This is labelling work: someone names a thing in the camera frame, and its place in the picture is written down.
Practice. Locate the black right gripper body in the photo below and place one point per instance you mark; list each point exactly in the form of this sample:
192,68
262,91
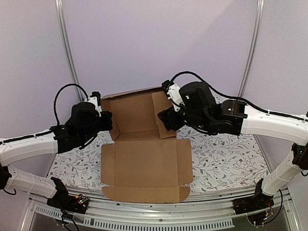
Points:
167,118

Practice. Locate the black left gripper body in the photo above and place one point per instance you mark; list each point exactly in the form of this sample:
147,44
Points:
106,126

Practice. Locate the brown cardboard box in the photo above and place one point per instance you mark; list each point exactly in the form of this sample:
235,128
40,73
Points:
145,163

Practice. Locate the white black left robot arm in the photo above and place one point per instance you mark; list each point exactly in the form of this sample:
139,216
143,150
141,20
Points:
86,121

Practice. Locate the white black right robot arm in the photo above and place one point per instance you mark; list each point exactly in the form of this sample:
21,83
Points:
193,105

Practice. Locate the floral patterned table mat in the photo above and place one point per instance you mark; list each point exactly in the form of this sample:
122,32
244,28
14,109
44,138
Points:
218,162

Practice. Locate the aluminium front rail base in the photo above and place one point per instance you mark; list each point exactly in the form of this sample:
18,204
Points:
201,211

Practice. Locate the aluminium left frame post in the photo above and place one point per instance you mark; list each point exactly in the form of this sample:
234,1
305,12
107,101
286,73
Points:
65,40

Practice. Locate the aluminium frame post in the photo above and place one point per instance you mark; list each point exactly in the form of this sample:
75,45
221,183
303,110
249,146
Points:
65,40
252,48

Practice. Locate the aluminium right frame post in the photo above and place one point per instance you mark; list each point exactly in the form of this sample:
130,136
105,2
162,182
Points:
252,48

